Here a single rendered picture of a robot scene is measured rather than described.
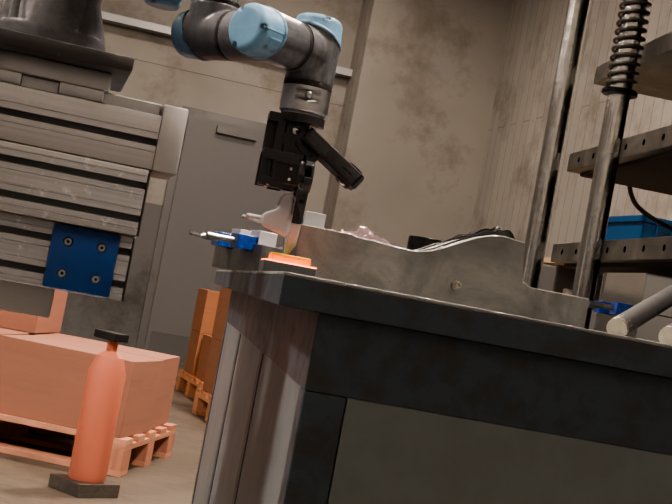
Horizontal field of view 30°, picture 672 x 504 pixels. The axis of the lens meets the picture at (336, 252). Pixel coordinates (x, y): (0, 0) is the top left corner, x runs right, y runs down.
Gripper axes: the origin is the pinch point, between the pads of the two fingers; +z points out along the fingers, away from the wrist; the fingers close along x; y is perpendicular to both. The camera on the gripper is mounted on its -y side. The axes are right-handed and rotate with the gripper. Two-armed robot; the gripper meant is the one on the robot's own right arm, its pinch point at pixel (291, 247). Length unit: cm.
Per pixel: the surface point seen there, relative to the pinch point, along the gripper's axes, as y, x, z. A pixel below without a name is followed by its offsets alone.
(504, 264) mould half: -36.5, -12.5, -4.3
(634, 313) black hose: -48, 19, 1
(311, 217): -4.0, -18.3, -6.2
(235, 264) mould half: 5, -53, 3
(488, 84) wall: -223, -869, -199
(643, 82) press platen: -95, -125, -64
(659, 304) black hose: -55, 9, -2
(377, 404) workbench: -9, 48, 17
